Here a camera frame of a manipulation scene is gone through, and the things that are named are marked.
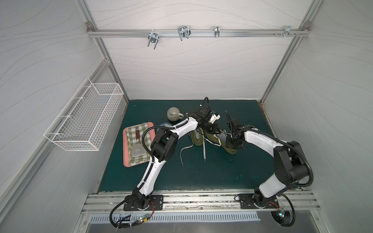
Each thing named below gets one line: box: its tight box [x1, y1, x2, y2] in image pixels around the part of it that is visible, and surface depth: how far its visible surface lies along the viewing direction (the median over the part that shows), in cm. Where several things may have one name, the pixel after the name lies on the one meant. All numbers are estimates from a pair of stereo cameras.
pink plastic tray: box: [122, 121, 156, 168], surface depth 93 cm
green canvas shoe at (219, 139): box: [202, 129, 238, 163], surface depth 93 cm
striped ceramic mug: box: [167, 106, 184, 122], surface depth 106 cm
